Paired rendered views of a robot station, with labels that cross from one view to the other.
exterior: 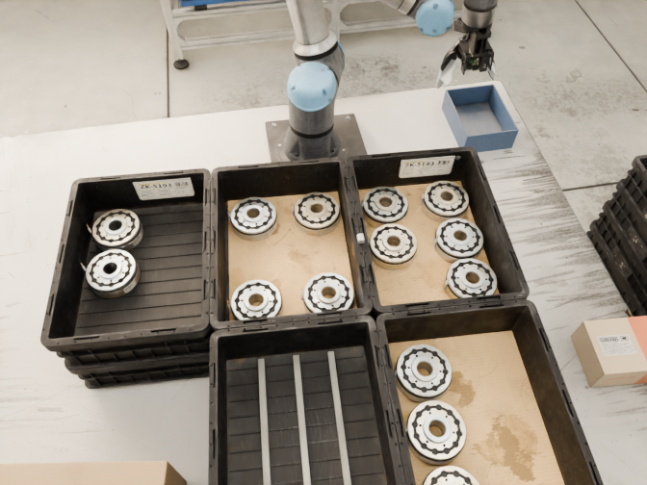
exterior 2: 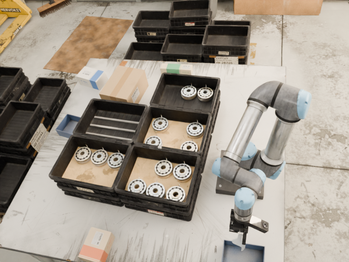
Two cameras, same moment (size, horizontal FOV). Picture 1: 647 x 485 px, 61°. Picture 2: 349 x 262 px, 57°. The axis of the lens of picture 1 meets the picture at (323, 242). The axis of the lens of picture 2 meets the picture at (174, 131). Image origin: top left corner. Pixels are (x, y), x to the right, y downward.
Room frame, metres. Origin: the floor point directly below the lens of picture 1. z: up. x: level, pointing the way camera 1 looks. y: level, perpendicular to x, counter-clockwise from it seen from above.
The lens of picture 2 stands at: (1.25, -0.91, 2.37)
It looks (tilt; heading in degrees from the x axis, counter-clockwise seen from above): 52 degrees down; 121
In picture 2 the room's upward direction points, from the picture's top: 12 degrees counter-clockwise
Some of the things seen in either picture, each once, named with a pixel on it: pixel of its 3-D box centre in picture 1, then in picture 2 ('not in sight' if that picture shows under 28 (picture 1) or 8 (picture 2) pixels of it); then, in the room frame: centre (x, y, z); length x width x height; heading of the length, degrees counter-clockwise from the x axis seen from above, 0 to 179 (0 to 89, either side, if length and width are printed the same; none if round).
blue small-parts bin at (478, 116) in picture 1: (478, 118); (242, 260); (1.20, -0.45, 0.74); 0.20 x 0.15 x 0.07; 10
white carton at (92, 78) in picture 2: not in sight; (92, 78); (-0.23, 0.48, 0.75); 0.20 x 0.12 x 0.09; 175
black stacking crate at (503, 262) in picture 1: (425, 238); (159, 178); (0.68, -0.22, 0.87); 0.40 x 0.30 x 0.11; 6
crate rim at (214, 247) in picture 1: (285, 237); (173, 129); (0.65, 0.08, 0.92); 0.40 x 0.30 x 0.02; 6
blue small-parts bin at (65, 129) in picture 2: not in sight; (74, 127); (-0.10, 0.02, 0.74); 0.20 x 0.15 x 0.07; 179
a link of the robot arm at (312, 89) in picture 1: (312, 96); (245, 155); (1.09, 0.03, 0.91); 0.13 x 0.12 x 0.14; 170
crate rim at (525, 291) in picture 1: (428, 223); (158, 173); (0.68, -0.22, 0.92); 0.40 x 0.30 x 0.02; 6
